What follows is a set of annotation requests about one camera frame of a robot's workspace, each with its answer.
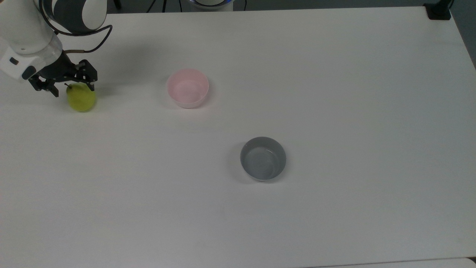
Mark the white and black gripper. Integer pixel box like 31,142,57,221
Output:
0,48,98,98

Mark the pink bowl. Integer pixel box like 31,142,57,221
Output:
166,68,210,109

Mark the grey bowl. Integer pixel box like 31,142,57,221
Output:
240,137,287,182

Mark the black table clamp stand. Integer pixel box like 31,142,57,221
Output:
423,0,453,20

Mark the green pear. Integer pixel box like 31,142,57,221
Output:
66,83,97,112

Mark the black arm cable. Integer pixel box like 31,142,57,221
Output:
39,7,113,53

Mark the white robot base blue ring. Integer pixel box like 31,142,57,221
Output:
189,0,235,11

